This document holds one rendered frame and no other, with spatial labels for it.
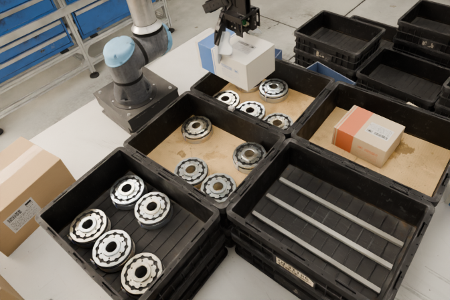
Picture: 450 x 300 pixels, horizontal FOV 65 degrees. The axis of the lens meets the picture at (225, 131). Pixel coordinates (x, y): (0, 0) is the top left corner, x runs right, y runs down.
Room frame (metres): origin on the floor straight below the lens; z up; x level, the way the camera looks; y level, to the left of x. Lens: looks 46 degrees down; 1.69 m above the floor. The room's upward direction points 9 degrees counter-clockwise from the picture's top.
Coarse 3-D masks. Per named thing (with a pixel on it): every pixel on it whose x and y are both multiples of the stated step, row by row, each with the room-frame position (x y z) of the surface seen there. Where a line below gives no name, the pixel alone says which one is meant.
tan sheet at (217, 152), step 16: (160, 144) 0.82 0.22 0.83; (176, 144) 0.81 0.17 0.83; (192, 144) 0.80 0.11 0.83; (208, 144) 0.79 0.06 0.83; (224, 144) 0.77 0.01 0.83; (160, 160) 0.75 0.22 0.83; (176, 160) 0.74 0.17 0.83; (208, 160) 0.72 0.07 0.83; (224, 160) 0.71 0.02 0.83; (240, 176) 0.64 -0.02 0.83
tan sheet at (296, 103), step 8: (264, 80) 1.06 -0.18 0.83; (224, 88) 1.05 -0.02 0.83; (232, 88) 1.05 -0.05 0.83; (240, 96) 0.99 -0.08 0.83; (248, 96) 0.99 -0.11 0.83; (256, 96) 0.98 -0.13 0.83; (288, 96) 0.95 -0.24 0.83; (296, 96) 0.94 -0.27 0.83; (304, 96) 0.94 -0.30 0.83; (264, 104) 0.93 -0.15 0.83; (272, 104) 0.92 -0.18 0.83; (280, 104) 0.92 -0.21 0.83; (288, 104) 0.91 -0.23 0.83; (296, 104) 0.90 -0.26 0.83; (304, 104) 0.90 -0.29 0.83; (272, 112) 0.88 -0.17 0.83; (280, 112) 0.88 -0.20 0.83; (288, 112) 0.87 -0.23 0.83; (296, 112) 0.86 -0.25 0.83
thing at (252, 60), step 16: (208, 48) 0.87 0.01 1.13; (240, 48) 0.84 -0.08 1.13; (256, 48) 0.83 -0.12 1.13; (272, 48) 0.83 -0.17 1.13; (208, 64) 0.88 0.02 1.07; (224, 64) 0.83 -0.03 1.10; (240, 64) 0.78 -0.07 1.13; (256, 64) 0.79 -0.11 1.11; (272, 64) 0.83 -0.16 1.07; (240, 80) 0.78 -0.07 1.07; (256, 80) 0.79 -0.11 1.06
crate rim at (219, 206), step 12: (180, 96) 0.93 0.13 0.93; (168, 108) 0.88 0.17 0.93; (156, 120) 0.84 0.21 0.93; (252, 120) 0.76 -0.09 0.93; (276, 132) 0.70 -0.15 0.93; (276, 144) 0.65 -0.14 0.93; (144, 156) 0.69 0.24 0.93; (264, 156) 0.62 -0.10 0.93; (180, 180) 0.58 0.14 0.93; (216, 204) 0.49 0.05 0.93; (228, 204) 0.48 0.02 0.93
